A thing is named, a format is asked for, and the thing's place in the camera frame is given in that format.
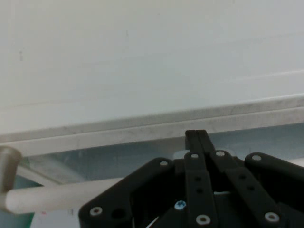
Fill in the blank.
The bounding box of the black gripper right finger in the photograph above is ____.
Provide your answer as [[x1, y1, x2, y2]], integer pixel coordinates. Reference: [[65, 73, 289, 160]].
[[196, 129, 304, 228]]

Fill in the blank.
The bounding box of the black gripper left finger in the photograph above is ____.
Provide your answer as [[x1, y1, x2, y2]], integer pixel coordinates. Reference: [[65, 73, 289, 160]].
[[78, 129, 219, 228]]

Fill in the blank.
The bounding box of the oven door with bar handle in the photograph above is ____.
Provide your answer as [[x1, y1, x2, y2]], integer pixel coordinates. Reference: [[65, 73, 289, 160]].
[[0, 106, 304, 214]]

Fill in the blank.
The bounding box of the cream toaster oven body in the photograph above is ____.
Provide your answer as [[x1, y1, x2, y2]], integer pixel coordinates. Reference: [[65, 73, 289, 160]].
[[0, 0, 304, 137]]

